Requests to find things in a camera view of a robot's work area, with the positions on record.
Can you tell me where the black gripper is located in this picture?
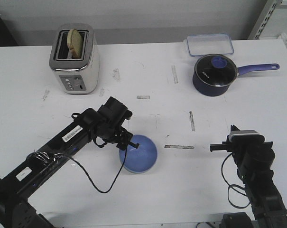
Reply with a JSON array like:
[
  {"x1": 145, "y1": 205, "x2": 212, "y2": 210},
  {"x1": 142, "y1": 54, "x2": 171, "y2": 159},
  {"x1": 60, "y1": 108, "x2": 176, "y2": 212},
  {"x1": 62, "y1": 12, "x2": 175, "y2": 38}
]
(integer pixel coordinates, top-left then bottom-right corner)
[
  {"x1": 210, "y1": 125, "x2": 275, "y2": 171},
  {"x1": 95, "y1": 96, "x2": 139, "y2": 150}
]

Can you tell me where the blue bowl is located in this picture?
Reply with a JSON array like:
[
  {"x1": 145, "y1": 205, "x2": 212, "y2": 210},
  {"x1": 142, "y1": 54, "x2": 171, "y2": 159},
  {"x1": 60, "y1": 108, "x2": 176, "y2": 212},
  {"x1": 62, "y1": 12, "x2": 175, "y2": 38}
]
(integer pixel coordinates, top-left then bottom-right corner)
[{"x1": 119, "y1": 134, "x2": 157, "y2": 173}]

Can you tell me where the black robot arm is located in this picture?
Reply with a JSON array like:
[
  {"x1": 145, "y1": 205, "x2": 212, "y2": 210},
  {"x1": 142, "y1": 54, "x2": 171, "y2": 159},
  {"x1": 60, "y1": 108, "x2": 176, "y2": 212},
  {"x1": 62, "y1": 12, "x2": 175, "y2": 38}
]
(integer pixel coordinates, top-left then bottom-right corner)
[
  {"x1": 210, "y1": 125, "x2": 287, "y2": 228},
  {"x1": 0, "y1": 97, "x2": 139, "y2": 228}
]

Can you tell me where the glass pot lid blue knob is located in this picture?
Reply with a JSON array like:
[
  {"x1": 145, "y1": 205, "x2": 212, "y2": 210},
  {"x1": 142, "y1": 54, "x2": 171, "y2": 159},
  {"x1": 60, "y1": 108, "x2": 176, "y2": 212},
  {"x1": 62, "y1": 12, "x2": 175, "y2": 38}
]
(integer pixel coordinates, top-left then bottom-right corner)
[{"x1": 195, "y1": 54, "x2": 238, "y2": 87}]

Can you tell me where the clear plastic container blue rim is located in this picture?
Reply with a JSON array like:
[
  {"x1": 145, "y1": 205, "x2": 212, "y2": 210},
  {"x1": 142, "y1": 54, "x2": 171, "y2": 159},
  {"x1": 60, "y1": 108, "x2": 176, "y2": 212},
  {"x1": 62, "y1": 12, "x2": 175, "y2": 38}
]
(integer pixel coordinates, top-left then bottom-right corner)
[{"x1": 183, "y1": 33, "x2": 234, "y2": 57}]

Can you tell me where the cream and silver toaster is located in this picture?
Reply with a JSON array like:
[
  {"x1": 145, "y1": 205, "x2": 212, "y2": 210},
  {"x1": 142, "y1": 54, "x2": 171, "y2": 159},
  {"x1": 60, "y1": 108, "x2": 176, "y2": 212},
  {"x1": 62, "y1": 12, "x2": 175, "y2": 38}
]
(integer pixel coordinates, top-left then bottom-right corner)
[{"x1": 49, "y1": 23, "x2": 100, "y2": 95}]

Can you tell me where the toast slice in toaster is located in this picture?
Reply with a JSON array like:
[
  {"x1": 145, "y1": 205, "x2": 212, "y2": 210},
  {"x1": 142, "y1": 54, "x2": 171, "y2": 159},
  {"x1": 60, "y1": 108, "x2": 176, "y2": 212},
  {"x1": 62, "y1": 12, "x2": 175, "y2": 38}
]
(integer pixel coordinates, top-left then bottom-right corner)
[{"x1": 67, "y1": 29, "x2": 83, "y2": 59}]

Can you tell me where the metal shelf upright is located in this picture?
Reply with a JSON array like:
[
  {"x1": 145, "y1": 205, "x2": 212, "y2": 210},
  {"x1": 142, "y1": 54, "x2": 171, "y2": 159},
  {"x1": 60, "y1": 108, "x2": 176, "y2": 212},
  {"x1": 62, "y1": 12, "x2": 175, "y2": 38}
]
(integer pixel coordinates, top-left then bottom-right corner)
[{"x1": 248, "y1": 0, "x2": 283, "y2": 40}]

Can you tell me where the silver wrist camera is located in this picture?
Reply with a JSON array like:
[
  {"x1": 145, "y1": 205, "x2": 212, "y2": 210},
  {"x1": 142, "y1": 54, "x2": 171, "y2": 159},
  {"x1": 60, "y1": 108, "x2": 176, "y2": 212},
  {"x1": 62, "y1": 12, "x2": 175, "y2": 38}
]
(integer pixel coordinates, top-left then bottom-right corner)
[{"x1": 228, "y1": 130, "x2": 264, "y2": 143}]

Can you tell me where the blue saucepan with handle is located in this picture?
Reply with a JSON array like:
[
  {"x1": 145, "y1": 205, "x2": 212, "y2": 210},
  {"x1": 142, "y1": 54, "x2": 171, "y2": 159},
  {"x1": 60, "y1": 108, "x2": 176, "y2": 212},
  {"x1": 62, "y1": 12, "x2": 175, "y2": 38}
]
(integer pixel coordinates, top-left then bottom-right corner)
[{"x1": 193, "y1": 63, "x2": 280, "y2": 96}]

